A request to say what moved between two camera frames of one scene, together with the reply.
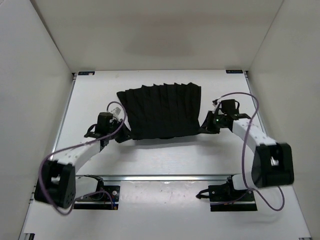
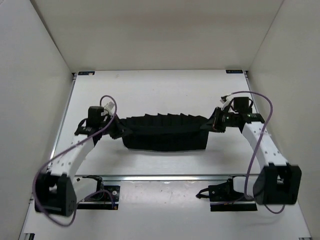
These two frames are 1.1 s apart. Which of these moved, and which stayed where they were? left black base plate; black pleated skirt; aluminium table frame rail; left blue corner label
Moved: black pleated skirt
Stayed: left black base plate; aluminium table frame rail; left blue corner label
